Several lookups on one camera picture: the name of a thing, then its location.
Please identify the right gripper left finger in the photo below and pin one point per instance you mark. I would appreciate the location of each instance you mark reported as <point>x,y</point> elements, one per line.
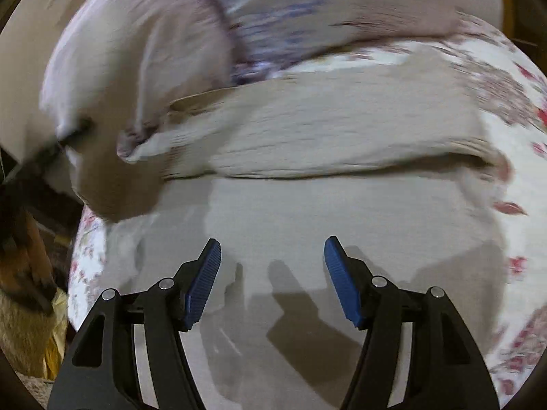
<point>100,370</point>

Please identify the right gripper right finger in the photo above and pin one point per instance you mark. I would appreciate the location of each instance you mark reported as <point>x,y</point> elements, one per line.
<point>447,370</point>

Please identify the beige cable-knit sweater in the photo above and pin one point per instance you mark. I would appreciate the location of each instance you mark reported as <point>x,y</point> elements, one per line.
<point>424,120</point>

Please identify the floral quilted bedspread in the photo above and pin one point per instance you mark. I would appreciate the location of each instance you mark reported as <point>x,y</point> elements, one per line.
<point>513,179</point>

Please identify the pink floral left pillow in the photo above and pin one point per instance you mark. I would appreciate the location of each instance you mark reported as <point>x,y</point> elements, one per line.
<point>120,64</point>

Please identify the lavender print right pillow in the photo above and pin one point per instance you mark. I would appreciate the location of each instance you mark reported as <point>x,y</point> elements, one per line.
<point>269,35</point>

